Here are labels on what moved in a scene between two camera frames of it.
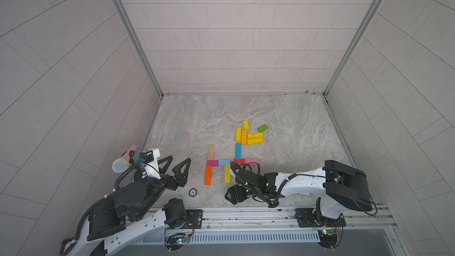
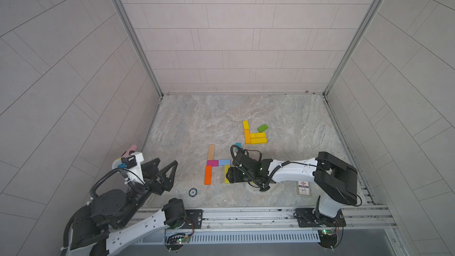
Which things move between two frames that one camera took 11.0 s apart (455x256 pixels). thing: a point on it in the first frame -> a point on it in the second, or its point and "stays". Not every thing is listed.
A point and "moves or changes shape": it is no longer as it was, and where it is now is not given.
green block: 262,128 stays
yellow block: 227,176 stays
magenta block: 213,163 stays
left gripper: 179,180 -> 157,188
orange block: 208,175 stays
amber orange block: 243,137 moves or changes shape
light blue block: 224,162 stays
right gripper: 235,192 -> 233,172
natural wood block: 211,153 stays
